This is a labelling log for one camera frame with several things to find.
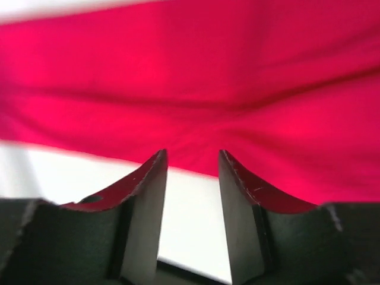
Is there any magenta t shirt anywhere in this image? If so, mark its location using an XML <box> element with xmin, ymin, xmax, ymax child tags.
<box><xmin>1</xmin><ymin>1</ymin><xmax>379</xmax><ymax>204</ymax></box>

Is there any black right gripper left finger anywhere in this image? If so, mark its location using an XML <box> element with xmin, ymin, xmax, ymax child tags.
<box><xmin>1</xmin><ymin>150</ymin><xmax>168</xmax><ymax>284</ymax></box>

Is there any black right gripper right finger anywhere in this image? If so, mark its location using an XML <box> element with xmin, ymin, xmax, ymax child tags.
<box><xmin>218</xmin><ymin>150</ymin><xmax>379</xmax><ymax>284</ymax></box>

